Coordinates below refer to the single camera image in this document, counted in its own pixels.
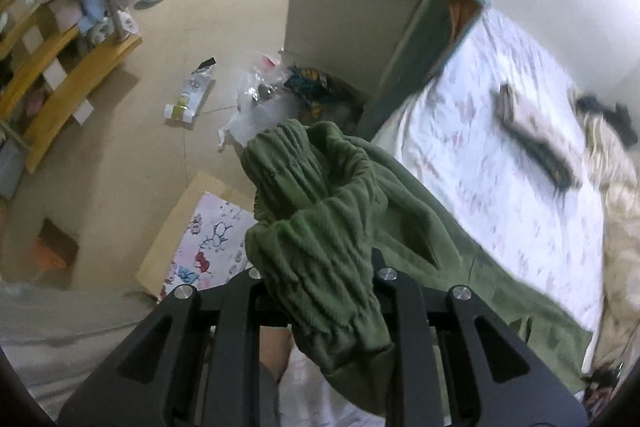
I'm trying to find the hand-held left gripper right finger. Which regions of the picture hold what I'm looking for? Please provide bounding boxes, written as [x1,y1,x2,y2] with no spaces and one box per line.
[367,248,589,427]

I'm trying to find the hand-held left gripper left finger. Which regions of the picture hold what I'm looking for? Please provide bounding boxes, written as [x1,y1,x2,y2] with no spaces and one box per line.
[57,267,291,427]

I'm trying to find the green pants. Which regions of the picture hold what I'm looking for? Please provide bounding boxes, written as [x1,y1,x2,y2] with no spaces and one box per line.
[239,119,593,415]

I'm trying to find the white patterned bed sheet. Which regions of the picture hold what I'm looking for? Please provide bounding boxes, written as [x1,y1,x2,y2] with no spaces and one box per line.
[277,7,608,427]

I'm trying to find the person's grey clothing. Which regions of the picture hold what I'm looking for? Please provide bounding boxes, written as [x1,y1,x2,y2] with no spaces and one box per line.
[0,279,281,423]

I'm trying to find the white snack packet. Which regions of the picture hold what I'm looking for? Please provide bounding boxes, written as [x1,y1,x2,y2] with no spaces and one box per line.
[164,57,217,126]

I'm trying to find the clear plastic bag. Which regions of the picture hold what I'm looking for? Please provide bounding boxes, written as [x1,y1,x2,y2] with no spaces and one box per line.
[216,53,296,152]

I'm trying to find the grey folded garment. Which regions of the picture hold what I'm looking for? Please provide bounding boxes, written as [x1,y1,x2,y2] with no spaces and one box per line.
[492,83,585,194]

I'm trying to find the colourful snack bag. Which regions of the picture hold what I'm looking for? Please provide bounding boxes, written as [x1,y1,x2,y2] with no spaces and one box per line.
[284,66,361,128]

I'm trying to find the beige blanket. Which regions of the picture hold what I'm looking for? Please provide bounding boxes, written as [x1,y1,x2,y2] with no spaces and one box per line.
[582,112,640,378]

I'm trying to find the beige cabinet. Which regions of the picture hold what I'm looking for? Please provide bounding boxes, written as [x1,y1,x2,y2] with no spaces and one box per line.
[281,0,441,108]

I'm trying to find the black cloth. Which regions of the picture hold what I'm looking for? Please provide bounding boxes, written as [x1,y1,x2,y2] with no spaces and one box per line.
[575,94,633,142]

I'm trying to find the wooden rack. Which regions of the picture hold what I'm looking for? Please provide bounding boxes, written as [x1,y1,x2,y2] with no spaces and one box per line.
[0,0,143,175]

